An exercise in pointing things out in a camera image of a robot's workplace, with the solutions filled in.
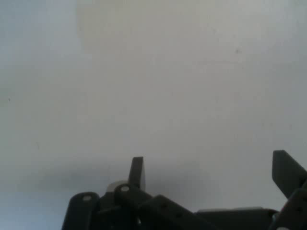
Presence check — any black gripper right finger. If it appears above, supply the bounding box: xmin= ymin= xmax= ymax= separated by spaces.
xmin=268 ymin=149 xmax=307 ymax=230

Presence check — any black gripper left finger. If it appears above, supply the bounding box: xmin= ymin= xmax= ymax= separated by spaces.
xmin=61 ymin=156 xmax=216 ymax=230

